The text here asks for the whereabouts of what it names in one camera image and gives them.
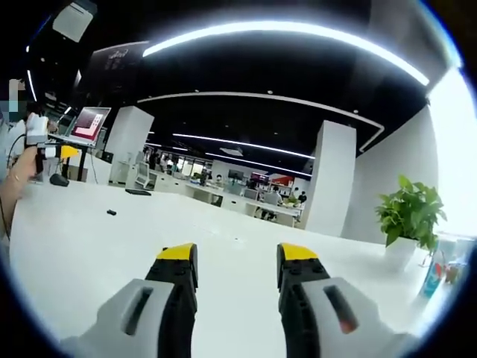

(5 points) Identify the white office chair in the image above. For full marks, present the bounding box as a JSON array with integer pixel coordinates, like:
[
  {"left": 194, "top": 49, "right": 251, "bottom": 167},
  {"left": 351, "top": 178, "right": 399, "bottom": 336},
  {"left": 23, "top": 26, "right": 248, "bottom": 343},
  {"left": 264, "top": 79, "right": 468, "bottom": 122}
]
[{"left": 133, "top": 161, "right": 157, "bottom": 190}]

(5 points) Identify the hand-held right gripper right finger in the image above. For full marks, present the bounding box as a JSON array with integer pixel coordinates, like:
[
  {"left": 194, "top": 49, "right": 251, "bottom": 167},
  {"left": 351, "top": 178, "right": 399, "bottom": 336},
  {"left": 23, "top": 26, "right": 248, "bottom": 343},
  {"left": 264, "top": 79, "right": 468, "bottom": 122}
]
[{"left": 276, "top": 242, "right": 405, "bottom": 358}]

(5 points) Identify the person's white clothing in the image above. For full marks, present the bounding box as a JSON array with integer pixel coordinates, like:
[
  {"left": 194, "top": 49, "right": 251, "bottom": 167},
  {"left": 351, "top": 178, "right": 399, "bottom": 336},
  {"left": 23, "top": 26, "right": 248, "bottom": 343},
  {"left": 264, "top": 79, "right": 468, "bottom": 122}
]
[{"left": 0, "top": 111, "right": 29, "bottom": 180}]

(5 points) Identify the green leafy plant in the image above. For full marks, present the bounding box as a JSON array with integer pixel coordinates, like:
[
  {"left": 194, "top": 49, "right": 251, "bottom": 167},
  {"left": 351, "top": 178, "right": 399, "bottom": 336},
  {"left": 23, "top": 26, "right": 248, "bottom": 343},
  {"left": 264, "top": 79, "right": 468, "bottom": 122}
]
[{"left": 374, "top": 174, "right": 448, "bottom": 251}]

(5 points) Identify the straight ceiling light strip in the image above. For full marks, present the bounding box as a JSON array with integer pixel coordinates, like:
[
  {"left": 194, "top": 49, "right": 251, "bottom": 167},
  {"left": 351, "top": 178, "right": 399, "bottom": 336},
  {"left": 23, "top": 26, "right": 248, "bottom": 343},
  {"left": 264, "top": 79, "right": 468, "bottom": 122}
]
[
  {"left": 172, "top": 132, "right": 317, "bottom": 160},
  {"left": 203, "top": 151, "right": 313, "bottom": 177}
]

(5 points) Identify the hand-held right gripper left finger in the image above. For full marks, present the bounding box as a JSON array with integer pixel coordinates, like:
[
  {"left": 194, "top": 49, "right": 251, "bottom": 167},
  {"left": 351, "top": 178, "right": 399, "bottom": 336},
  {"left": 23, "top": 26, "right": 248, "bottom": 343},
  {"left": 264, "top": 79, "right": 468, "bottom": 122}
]
[{"left": 85, "top": 242, "right": 199, "bottom": 358}]

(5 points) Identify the white ceiling box unit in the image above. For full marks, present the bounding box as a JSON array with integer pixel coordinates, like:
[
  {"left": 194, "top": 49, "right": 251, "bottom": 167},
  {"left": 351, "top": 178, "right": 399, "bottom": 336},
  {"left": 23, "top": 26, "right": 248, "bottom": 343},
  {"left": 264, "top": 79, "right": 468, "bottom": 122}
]
[{"left": 51, "top": 1, "right": 98, "bottom": 43}]

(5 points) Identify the dark hanging sign board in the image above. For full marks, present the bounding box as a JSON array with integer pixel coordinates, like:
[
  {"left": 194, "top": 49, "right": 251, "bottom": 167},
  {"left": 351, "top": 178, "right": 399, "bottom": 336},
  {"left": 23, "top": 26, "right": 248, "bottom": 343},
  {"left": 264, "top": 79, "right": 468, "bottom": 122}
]
[{"left": 79, "top": 40, "right": 151, "bottom": 110}]

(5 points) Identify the standing desk with black leg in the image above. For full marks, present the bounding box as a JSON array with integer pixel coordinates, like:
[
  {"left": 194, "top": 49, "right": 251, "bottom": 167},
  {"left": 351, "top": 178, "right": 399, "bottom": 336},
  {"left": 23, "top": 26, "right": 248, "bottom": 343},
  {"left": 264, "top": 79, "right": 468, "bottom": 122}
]
[{"left": 47, "top": 134, "right": 98, "bottom": 184}]

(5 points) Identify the long curved ceiling light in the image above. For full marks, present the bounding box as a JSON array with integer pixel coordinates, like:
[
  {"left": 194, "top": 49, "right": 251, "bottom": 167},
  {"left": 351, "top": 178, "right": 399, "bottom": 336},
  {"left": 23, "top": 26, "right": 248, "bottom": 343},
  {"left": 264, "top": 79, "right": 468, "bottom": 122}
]
[{"left": 142, "top": 20, "right": 431, "bottom": 87}]

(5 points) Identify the row of white office desks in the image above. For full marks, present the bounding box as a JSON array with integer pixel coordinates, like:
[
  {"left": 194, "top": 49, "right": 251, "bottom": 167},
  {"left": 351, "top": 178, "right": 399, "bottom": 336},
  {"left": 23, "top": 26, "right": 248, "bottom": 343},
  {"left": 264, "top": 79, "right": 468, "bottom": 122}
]
[{"left": 183, "top": 181, "right": 303, "bottom": 229}]

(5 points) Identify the white plant pot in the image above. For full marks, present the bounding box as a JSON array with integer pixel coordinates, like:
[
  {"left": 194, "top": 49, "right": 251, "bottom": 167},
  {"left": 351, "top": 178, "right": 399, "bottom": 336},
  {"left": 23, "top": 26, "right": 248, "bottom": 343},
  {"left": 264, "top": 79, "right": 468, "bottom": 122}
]
[{"left": 385, "top": 236, "right": 421, "bottom": 272}]

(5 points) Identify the thin black cable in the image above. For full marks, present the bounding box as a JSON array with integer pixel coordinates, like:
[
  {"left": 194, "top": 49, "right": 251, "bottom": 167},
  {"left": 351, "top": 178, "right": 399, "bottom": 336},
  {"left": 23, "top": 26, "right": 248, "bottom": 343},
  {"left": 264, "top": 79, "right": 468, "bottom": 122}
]
[{"left": 0, "top": 196, "right": 13, "bottom": 242}]

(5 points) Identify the person's left hand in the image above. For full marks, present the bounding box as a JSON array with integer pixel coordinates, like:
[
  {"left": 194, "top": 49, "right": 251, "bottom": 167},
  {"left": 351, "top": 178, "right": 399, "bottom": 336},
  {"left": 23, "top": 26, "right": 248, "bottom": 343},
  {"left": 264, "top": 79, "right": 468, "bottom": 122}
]
[{"left": 7, "top": 148, "right": 39, "bottom": 184}]

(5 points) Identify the open silver laptop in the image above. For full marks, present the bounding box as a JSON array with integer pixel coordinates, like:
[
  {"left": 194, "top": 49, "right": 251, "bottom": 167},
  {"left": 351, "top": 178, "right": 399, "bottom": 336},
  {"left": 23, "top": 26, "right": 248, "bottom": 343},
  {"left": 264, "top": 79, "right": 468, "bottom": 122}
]
[{"left": 48, "top": 107, "right": 113, "bottom": 148}]

